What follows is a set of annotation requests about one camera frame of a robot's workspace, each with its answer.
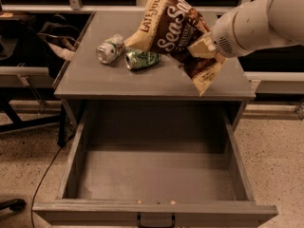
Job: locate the black chair base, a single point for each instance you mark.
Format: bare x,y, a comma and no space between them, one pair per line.
15,205

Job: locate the grey cabinet counter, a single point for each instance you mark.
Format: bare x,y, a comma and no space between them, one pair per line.
158,108

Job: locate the white green soda can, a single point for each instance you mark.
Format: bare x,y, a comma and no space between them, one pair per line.
110,49

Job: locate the dark green soda can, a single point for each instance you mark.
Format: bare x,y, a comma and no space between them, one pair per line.
138,59

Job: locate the metal window railing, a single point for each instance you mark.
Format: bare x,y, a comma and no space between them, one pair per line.
95,0

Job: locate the black drawer handle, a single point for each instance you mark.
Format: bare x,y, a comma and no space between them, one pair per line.
157,220

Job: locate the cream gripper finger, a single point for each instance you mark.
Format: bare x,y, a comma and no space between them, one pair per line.
203,48

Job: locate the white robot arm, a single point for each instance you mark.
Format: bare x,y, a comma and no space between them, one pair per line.
287,16

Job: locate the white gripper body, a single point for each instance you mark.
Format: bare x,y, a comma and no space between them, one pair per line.
228,35

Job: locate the dark bag with strap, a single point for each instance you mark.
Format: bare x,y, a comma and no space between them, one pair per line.
61,39

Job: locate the open grey top drawer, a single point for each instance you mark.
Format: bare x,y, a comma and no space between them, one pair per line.
111,186

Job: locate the brown sea salt chip bag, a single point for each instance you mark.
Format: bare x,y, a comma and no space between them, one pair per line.
168,27

